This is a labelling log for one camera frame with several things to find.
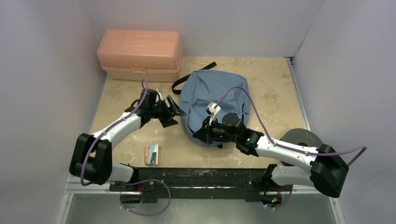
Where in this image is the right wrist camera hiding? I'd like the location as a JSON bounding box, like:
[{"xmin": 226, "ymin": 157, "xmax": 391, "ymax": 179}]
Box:
[{"xmin": 206, "ymin": 102, "xmax": 221, "ymax": 125}]

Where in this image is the grey tape roll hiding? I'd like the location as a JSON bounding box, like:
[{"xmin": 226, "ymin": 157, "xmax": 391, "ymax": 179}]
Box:
[{"xmin": 280, "ymin": 128, "xmax": 323, "ymax": 148}]

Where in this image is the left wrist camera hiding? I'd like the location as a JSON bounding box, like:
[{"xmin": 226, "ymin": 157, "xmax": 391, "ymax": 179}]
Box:
[{"xmin": 156, "ymin": 89, "xmax": 163, "ymax": 101}]

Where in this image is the purple cable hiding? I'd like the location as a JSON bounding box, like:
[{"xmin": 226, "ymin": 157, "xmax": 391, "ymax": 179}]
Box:
[
  {"xmin": 215, "ymin": 86, "xmax": 368, "ymax": 168},
  {"xmin": 79, "ymin": 78, "xmax": 149, "ymax": 187}
]

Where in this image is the pink plastic storage box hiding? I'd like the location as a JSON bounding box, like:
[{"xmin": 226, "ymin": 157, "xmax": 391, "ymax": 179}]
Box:
[{"xmin": 97, "ymin": 29, "xmax": 183, "ymax": 82}]

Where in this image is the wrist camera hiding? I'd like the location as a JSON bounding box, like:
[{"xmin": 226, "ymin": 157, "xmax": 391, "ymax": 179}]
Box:
[
  {"xmin": 156, "ymin": 89, "xmax": 163, "ymax": 101},
  {"xmin": 206, "ymin": 102, "xmax": 221, "ymax": 125}
]

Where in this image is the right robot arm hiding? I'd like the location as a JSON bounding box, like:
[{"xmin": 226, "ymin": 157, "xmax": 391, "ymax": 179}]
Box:
[{"xmin": 193, "ymin": 113, "xmax": 349, "ymax": 198}]

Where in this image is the light blue stapler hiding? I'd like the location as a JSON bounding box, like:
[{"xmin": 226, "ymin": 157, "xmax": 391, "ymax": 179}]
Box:
[{"xmin": 149, "ymin": 144, "xmax": 159, "ymax": 166}]

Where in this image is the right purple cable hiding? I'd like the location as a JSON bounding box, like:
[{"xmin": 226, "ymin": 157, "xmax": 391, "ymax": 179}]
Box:
[{"xmin": 215, "ymin": 86, "xmax": 368, "ymax": 168}]

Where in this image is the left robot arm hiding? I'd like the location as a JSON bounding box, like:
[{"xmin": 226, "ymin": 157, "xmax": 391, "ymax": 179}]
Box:
[{"xmin": 69, "ymin": 89, "xmax": 186, "ymax": 191}]

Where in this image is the small orange eraser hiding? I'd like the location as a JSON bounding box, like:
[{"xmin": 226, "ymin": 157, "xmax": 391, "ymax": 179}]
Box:
[{"xmin": 144, "ymin": 147, "xmax": 151, "ymax": 165}]

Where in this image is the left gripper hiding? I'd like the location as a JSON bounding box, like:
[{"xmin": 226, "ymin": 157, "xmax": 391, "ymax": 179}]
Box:
[{"xmin": 149, "ymin": 96, "xmax": 186, "ymax": 127}]

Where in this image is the blue backpack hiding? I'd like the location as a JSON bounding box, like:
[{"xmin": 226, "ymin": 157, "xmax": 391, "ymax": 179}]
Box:
[{"xmin": 171, "ymin": 62, "xmax": 251, "ymax": 147}]

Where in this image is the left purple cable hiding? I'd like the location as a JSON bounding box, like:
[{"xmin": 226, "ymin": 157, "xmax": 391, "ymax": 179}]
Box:
[{"xmin": 79, "ymin": 78, "xmax": 149, "ymax": 187}]

